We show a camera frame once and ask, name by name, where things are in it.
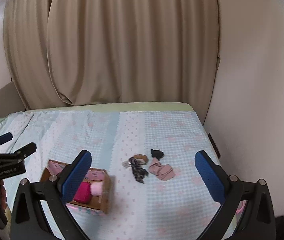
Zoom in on beige curtain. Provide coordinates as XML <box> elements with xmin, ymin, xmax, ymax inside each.
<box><xmin>3</xmin><ymin>0</ymin><xmax>219</xmax><ymax>121</ymax></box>

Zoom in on grey sofa backrest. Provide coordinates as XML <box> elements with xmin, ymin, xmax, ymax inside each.
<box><xmin>0</xmin><ymin>82</ymin><xmax>26</xmax><ymax>118</ymax></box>

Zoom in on black patterned scrunchie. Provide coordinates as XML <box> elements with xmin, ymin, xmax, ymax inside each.
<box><xmin>129</xmin><ymin>157</ymin><xmax>149</xmax><ymax>184</ymax></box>

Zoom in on dusty pink socks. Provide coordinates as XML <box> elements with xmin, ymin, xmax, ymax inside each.
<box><xmin>149</xmin><ymin>158</ymin><xmax>175</xmax><ymax>181</ymax></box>

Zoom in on black cloth piece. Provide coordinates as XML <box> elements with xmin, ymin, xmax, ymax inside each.
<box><xmin>151</xmin><ymin>149</ymin><xmax>164</xmax><ymax>160</ymax></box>

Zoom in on person's left hand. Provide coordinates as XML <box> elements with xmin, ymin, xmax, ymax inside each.
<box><xmin>0</xmin><ymin>180</ymin><xmax>7</xmax><ymax>210</ymax></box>

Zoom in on cardboard box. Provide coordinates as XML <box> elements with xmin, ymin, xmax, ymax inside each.
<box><xmin>40</xmin><ymin>159</ymin><xmax>113</xmax><ymax>217</ymax></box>

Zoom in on light blue checkered blanket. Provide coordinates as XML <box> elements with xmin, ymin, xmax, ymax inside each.
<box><xmin>0</xmin><ymin>110</ymin><xmax>219</xmax><ymax>239</ymax></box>

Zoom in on magenta pouch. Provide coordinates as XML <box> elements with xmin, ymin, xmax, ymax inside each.
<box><xmin>73</xmin><ymin>181</ymin><xmax>92</xmax><ymax>204</ymax></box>

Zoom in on pink fluffy scrunchie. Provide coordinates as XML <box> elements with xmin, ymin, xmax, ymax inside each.
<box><xmin>90</xmin><ymin>181</ymin><xmax>103</xmax><ymax>197</ymax></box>

